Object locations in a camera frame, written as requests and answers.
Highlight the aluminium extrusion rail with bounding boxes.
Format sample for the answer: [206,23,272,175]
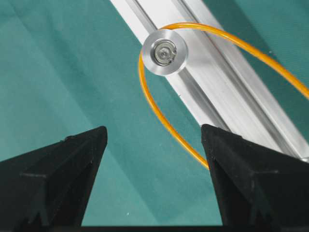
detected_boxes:
[112,0,309,161]

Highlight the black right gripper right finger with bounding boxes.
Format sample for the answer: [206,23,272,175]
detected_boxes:
[201,124,309,232]

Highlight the orange rubber band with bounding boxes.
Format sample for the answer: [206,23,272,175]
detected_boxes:
[138,22,309,170]

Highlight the silver shaft pulley near left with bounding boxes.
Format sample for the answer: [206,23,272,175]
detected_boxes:
[141,29,188,76]

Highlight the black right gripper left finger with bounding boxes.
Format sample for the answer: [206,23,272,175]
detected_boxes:
[0,126,108,232]

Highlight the green table cloth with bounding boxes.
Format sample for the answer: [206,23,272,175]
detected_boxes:
[0,0,309,226]

